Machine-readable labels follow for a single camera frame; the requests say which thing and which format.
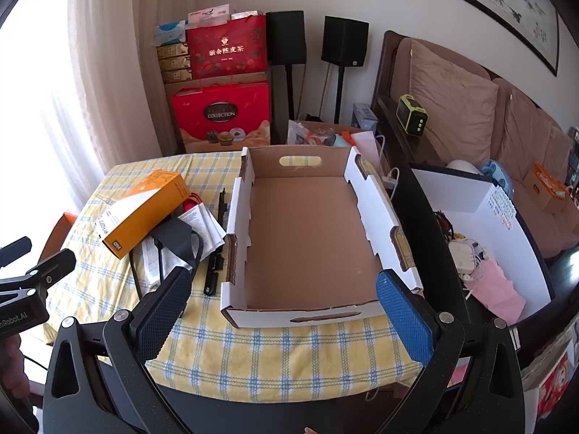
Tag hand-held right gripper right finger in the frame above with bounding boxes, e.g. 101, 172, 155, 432
375, 269, 528, 434

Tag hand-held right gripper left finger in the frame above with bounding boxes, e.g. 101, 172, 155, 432
42, 267, 195, 434

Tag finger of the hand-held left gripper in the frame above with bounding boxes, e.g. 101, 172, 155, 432
25, 248, 77, 292
0, 236, 33, 268

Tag black strap pouch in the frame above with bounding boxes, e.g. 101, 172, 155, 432
151, 216, 204, 276

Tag black plastic buckle clip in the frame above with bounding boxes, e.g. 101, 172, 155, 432
203, 187, 232, 298

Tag orange and white carton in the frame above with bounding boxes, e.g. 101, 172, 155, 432
94, 170, 191, 260

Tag cardboard tray box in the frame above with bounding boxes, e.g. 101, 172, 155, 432
221, 146, 424, 329

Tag orange flat box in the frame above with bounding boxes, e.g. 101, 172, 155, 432
46, 211, 79, 260

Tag white electronic device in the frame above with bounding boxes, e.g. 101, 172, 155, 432
448, 239, 486, 282

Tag yellow blue checked tablecloth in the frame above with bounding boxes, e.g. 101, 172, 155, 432
45, 151, 426, 403

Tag pink plastic bag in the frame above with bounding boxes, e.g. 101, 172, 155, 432
468, 260, 526, 326

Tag white paper manuals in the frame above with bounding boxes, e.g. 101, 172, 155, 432
142, 203, 227, 288

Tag white storage bin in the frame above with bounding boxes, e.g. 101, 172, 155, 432
409, 166, 555, 327

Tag brown sofa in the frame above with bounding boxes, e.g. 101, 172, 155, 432
371, 30, 579, 260

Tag white round object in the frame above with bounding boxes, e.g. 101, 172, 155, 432
445, 158, 481, 175

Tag blue and white toy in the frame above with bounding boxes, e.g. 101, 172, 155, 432
478, 158, 515, 193

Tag pink paper bag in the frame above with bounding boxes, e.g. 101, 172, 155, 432
350, 131, 386, 178

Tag white curtain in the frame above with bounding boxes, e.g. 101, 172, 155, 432
0, 0, 197, 245

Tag brown box of sundries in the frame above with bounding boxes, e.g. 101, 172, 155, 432
287, 119, 363, 148

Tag green portable power station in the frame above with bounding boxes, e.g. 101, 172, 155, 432
396, 94, 428, 137

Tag blue carton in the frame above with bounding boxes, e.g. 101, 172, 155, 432
352, 102, 379, 130

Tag red chocolate collection bag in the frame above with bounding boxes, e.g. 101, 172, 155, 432
171, 82, 272, 154

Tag brown sofa cushion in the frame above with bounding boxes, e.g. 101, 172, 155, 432
491, 79, 571, 202
409, 38, 499, 169

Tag yellow gift box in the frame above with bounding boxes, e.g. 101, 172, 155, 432
156, 43, 191, 59
158, 56, 193, 71
161, 69, 194, 85

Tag black speaker stand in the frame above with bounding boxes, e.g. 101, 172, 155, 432
334, 65, 345, 124

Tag blue tissue pack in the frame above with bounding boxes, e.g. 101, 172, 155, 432
153, 20, 188, 47

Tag red paper gift bag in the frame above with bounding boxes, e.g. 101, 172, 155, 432
186, 14, 269, 84

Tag black speaker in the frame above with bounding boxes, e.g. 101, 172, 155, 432
321, 16, 370, 67
266, 10, 307, 65

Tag white printed box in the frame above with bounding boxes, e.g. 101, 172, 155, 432
185, 4, 237, 26

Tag black cable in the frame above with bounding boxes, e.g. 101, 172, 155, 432
128, 248, 157, 301

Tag white charger with cable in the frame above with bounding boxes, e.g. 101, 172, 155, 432
375, 135, 402, 191

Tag orange box with handle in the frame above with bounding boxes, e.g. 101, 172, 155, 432
525, 162, 569, 214

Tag framed wall painting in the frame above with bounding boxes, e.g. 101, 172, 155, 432
381, 0, 560, 76

